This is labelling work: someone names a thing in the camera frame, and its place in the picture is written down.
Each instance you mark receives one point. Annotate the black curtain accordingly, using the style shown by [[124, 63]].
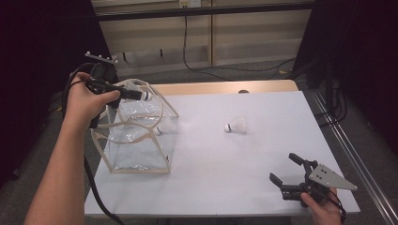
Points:
[[31, 62], [369, 47]]

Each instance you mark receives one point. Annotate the transparent bag with beige trim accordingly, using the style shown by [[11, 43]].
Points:
[[140, 150]]

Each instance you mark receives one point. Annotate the dark round table grommet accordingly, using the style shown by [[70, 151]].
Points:
[[243, 91]]

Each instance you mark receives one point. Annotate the person's right hand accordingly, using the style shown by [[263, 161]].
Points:
[[325, 213]]

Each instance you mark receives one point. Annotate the small yellow tag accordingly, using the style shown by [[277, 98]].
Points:
[[283, 72]]

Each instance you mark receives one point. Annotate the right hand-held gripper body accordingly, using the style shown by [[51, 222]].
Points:
[[327, 179]]

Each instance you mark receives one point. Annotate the white wall socket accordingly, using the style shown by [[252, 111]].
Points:
[[190, 3]]

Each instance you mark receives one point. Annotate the person's left hand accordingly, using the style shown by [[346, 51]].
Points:
[[81, 103]]

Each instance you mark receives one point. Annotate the light wooden cabinet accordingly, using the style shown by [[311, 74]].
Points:
[[250, 31]]

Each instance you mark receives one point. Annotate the white table sheet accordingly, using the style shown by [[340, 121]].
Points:
[[266, 109]]

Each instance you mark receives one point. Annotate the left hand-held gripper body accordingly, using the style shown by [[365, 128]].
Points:
[[103, 73]]

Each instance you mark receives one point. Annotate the black horizontal bar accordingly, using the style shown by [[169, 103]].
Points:
[[203, 12]]

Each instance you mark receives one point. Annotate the aluminium floor rail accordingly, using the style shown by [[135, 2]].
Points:
[[353, 156]]

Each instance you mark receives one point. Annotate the black metal stand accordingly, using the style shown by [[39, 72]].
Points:
[[329, 90]]

